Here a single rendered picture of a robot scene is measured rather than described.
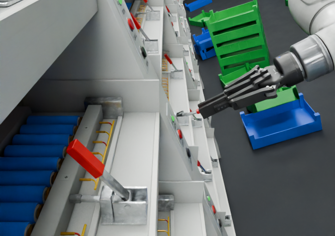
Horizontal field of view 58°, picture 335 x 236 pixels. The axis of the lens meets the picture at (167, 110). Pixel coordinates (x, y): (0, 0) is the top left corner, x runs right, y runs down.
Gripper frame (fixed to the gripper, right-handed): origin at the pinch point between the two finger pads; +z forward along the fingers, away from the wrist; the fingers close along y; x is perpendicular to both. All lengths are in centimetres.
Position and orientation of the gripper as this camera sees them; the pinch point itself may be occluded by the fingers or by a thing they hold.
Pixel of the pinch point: (213, 105)
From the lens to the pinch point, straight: 72.7
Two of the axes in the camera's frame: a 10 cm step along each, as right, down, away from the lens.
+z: -8.7, 4.3, 2.5
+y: 0.0, -5.1, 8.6
